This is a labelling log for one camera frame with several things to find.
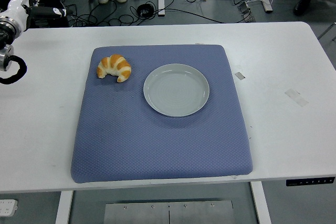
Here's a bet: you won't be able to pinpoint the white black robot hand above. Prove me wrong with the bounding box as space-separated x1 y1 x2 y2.
0 0 75 33

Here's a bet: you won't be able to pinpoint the golden croissant bread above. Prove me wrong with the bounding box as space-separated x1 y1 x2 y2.
97 54 132 83

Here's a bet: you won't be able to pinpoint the round grey plate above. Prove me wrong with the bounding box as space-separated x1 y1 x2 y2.
143 63 211 118

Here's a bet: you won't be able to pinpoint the grey metal plate with screws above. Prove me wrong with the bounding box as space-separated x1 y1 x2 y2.
103 200 235 224

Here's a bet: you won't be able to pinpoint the blue quilted mat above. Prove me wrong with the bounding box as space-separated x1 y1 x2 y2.
70 44 254 184

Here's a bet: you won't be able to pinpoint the white power strip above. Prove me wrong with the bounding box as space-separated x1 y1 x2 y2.
0 199 18 216

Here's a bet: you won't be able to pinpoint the white table leg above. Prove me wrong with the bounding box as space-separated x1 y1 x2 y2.
55 190 74 224
249 181 272 224

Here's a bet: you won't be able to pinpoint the grey foot pedals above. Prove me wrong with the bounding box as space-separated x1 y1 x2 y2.
237 2 255 23

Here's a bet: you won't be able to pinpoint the large grey tape piece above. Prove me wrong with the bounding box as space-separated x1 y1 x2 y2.
284 88 309 108

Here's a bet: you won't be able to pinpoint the black table control panel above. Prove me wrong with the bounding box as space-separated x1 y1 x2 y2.
286 176 336 187

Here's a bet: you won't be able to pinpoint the tangled black floor cables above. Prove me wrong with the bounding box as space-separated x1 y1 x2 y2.
62 0 139 28

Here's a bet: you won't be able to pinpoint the coiled black cable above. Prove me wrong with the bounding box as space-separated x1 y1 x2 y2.
137 3 155 17

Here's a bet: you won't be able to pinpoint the long black floor cable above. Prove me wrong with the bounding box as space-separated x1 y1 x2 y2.
157 8 226 24

